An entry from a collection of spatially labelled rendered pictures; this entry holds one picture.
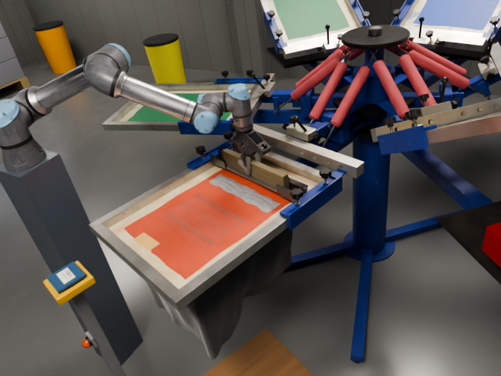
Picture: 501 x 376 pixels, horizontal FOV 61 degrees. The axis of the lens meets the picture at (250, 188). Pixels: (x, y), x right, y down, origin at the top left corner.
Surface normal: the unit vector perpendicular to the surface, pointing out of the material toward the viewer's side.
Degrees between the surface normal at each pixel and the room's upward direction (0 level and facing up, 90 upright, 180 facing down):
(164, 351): 0
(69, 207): 90
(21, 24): 90
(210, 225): 0
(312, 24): 32
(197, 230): 0
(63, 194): 90
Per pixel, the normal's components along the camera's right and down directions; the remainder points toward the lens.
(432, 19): -0.50, -0.44
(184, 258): -0.14, -0.81
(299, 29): 0.01, -0.41
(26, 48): 0.84, 0.20
